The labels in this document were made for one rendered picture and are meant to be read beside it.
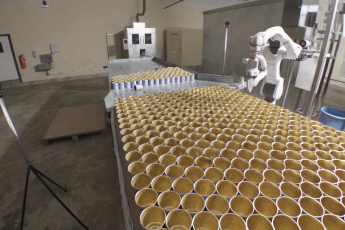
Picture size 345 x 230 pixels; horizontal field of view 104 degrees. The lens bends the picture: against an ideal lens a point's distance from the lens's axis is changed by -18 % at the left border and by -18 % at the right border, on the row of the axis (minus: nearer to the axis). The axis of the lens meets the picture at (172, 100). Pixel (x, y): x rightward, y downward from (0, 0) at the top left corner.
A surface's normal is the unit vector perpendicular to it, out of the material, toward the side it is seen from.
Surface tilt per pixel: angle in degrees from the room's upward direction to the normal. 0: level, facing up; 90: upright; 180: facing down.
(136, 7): 90
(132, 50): 90
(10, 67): 90
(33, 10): 90
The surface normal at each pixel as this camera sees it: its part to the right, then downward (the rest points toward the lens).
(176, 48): 0.37, 0.34
